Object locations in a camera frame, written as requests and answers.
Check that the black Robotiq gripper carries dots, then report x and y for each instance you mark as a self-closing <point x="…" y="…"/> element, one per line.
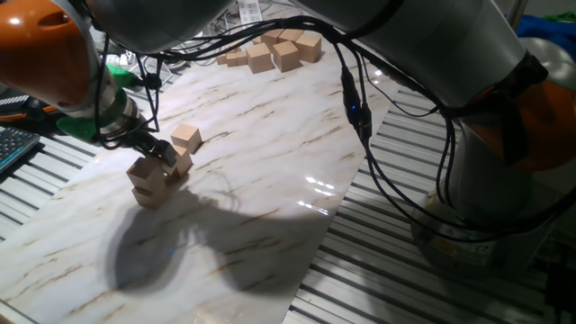
<point x="141" y="140"/>

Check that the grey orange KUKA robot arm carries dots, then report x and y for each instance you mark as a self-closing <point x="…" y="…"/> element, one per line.
<point x="450" y="45"/>

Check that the white marble pattern sheet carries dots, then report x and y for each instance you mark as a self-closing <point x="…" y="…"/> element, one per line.
<point x="270" y="157"/>

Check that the small light wooden cube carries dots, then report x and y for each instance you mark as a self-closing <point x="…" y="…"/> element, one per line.
<point x="242" y="58"/>
<point x="231" y="60"/>
<point x="220" y="59"/>

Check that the black computer keyboard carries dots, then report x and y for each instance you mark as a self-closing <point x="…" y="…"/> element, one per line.
<point x="15" y="146"/>

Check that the large light wooden cube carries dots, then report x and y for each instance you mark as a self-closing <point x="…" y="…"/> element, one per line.
<point x="286" y="56"/>
<point x="308" y="48"/>
<point x="261" y="59"/>
<point x="291" y="35"/>
<point x="272" y="36"/>

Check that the orange black teach pendant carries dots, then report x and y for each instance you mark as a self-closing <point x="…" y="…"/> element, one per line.
<point x="18" y="105"/>

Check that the white power strip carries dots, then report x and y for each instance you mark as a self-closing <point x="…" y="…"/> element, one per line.
<point x="249" y="10"/>

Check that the low aluminium strut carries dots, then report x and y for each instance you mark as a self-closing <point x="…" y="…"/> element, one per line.
<point x="517" y="9"/>

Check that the blue fabric bag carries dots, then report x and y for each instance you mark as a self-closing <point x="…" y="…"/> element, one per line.
<point x="549" y="29"/>

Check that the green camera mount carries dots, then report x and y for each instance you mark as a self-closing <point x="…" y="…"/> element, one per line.
<point x="78" y="128"/>

